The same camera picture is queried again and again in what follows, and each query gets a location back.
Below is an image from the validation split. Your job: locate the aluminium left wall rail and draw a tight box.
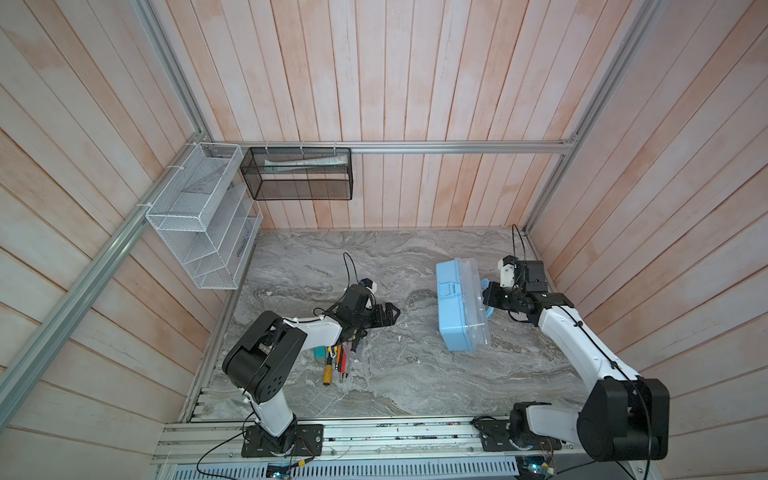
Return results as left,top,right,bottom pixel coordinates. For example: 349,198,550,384
1,132,209,429

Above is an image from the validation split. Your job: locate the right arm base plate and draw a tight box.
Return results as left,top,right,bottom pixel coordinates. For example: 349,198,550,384
470,416,563,452

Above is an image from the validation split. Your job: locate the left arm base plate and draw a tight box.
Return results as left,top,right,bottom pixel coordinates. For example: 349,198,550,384
241,424,324,458

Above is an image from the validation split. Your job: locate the aluminium corner post left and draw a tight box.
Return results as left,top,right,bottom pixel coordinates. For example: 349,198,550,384
133,0,210,141

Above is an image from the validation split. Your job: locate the aluminium horizontal back rail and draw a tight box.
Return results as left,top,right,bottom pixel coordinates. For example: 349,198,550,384
212,140,575,155

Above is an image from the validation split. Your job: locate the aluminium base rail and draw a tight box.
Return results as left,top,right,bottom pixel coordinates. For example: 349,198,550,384
150,416,545,466

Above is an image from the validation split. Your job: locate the teal flat tool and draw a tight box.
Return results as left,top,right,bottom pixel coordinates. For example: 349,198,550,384
313,347,328,364

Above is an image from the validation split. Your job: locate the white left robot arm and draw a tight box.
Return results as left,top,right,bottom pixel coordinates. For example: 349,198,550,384
222,280,401,439

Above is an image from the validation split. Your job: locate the white wire mesh shelf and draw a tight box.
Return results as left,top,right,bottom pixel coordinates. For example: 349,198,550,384
146,143,263,290

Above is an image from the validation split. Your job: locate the blue plastic tool box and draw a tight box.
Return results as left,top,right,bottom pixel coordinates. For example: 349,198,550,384
436,258,494,352

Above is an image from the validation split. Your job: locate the aluminium corner post right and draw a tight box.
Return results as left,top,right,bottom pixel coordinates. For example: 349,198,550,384
523,1,667,239

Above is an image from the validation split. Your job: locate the red handle screwdriver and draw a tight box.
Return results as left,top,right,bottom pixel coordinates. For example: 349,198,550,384
339,343,348,380

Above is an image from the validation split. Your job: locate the black wire mesh basket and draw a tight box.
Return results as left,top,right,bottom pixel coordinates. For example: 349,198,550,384
240,146,354,201

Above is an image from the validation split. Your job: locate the aluminium corner post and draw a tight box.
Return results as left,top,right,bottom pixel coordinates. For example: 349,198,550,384
133,0,210,141
523,1,667,239

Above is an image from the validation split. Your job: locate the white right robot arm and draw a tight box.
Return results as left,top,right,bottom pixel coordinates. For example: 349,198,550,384
482,282,670,462

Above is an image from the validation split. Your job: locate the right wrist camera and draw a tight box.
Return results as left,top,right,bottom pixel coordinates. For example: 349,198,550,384
498,255,528,288

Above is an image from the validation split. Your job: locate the orange handle tool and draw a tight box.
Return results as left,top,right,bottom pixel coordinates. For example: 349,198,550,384
334,345,343,373

